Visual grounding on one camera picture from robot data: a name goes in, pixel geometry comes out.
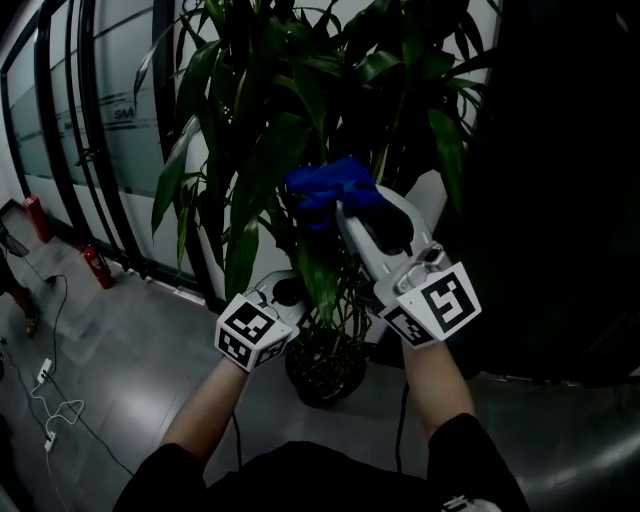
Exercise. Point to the person's black shirt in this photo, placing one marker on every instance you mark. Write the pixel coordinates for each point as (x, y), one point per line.
(325, 480)

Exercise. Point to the black framed glass partition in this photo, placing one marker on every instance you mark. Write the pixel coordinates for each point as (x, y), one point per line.
(65, 125)

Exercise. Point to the white power strip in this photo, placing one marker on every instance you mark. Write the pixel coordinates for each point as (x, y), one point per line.
(45, 370)

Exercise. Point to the red fire extinguisher box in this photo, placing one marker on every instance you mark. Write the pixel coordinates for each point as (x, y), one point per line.
(37, 217)

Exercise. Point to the blue cloth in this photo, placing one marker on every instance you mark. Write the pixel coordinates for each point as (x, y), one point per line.
(325, 185)

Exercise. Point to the person's left forearm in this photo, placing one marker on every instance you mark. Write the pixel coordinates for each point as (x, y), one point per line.
(210, 405)

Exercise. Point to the green potted plant black pot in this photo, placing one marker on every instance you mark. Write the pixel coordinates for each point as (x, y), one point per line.
(270, 150)

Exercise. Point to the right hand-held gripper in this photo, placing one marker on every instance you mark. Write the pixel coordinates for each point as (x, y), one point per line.
(425, 295)

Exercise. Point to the person's right forearm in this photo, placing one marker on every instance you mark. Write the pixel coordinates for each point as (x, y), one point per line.
(440, 385)

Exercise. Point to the red fire extinguisher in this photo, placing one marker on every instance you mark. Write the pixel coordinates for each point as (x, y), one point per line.
(99, 265)

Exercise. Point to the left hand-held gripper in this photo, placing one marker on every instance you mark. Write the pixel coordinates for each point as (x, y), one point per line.
(250, 330)

